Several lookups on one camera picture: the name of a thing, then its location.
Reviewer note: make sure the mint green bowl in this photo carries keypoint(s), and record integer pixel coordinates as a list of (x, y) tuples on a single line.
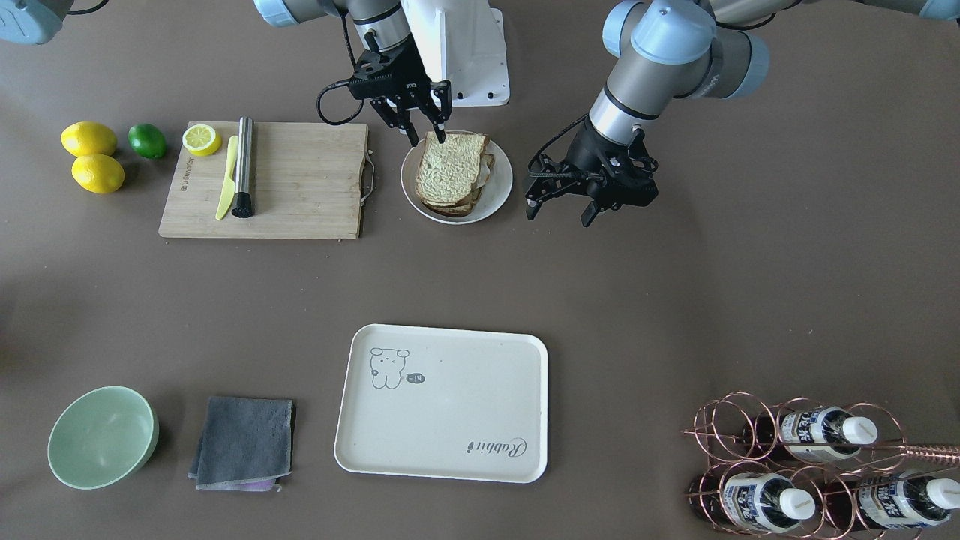
[(102, 437)]

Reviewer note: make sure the dark drink bottle one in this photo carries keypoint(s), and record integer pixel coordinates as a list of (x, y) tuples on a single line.
[(811, 436)]

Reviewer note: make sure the green lime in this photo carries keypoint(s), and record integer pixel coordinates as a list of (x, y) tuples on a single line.
[(147, 141)]

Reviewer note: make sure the half lemon slice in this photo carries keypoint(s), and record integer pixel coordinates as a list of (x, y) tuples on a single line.
[(201, 140)]

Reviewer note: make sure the yellow plastic knife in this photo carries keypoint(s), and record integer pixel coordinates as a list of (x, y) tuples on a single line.
[(228, 186)]

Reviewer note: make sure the yellow lemon upper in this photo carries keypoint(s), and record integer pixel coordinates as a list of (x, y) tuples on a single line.
[(87, 138)]

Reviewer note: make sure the dark drink bottle three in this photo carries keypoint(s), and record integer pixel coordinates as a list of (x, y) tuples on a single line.
[(894, 502)]

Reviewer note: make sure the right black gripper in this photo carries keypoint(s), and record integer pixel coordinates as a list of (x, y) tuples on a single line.
[(413, 77)]

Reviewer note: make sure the grey folded cloth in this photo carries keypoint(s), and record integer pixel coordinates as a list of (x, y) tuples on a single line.
[(246, 444)]

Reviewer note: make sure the yellow lemon lower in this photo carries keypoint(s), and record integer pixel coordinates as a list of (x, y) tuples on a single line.
[(98, 174)]

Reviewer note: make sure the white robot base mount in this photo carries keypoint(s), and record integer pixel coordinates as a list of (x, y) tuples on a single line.
[(462, 42)]

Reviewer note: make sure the cream rectangular serving tray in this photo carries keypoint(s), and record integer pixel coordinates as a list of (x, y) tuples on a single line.
[(444, 403)]

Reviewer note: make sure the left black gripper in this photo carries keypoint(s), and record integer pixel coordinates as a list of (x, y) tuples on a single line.
[(583, 155)]

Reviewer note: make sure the dark drink bottle two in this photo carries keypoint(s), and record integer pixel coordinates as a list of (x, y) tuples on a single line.
[(760, 503)]

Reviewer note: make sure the toast sandwich stack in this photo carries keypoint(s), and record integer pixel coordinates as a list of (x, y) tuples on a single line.
[(451, 175)]

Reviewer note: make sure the copper wire bottle rack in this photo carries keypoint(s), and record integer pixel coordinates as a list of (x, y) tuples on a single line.
[(804, 469)]

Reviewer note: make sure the wooden cutting board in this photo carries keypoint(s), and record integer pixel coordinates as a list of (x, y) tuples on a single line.
[(306, 181)]

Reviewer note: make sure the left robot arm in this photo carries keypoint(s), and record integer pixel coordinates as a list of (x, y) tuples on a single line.
[(664, 50)]

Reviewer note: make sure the yellow lemon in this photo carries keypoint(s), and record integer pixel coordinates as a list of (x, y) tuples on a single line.
[(98, 174), (87, 138)]

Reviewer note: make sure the white round plate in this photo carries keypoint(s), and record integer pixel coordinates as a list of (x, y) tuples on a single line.
[(493, 194)]

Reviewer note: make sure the steel cylindrical muddler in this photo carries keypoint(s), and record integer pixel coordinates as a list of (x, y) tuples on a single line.
[(242, 203)]

